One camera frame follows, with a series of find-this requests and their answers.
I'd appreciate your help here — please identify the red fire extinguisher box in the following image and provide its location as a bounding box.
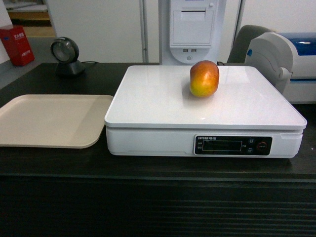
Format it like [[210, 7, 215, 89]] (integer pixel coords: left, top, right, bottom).
[[0, 25, 35, 66]]

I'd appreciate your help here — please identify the white blue label printer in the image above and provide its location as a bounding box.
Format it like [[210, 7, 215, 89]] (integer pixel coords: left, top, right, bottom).
[[245, 32, 316, 104]]

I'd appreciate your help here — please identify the white POS terminal stand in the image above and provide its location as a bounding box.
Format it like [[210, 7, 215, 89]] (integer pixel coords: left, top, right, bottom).
[[158, 0, 242, 66]]

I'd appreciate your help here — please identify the black barcode scanner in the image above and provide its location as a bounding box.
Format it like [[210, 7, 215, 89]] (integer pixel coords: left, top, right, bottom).
[[50, 37, 85, 77]]

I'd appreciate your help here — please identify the beige plastic tray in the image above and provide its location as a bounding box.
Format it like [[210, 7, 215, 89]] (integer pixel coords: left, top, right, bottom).
[[0, 94, 113, 149]]

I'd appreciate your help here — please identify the dark red mango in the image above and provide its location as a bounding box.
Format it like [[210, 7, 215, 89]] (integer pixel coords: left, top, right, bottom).
[[190, 60, 219, 98]]

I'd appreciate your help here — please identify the white checkout scale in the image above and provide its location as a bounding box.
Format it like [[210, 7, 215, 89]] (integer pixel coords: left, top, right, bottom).
[[105, 66, 307, 158]]

